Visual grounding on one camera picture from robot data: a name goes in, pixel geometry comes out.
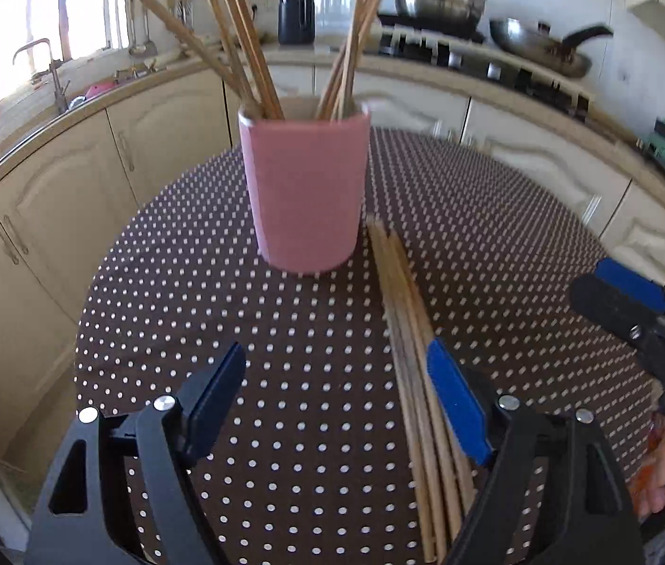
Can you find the beige speckled countertop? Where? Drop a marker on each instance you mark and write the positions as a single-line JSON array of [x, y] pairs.
[[26, 132]]

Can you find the pile of wooden chopsticks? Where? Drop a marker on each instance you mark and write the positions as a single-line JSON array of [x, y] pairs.
[[403, 318]]

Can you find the pink dish cloth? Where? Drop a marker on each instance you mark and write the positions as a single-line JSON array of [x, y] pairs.
[[97, 92]]

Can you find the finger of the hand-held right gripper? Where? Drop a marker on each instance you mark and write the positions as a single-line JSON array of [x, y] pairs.
[[609, 303], [633, 285]]

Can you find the black gas stove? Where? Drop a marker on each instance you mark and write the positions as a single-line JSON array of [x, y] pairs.
[[515, 70]]

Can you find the pink cup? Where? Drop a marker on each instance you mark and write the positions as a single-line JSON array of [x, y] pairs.
[[303, 188]]

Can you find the black electric kettle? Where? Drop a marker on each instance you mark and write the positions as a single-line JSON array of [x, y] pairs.
[[296, 17]]

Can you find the brown polka dot tablecloth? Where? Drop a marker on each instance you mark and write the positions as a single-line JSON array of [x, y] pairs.
[[191, 276]]

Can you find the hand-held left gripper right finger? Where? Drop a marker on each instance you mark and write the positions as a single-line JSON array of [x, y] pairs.
[[456, 400]]

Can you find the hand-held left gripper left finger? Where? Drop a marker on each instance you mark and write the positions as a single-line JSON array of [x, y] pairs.
[[215, 400]]

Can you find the dark frying pan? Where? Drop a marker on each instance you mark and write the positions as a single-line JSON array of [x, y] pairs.
[[538, 47]]

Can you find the metal sink faucet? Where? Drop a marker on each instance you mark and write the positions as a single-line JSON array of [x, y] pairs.
[[56, 76]]

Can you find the rail with hanging utensils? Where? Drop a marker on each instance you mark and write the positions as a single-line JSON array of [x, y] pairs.
[[147, 17]]

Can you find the cream kitchen cabinets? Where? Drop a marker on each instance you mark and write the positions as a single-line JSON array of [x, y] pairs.
[[61, 200]]

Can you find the bunch of wooden chopsticks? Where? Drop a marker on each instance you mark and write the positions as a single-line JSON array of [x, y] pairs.
[[259, 65]]

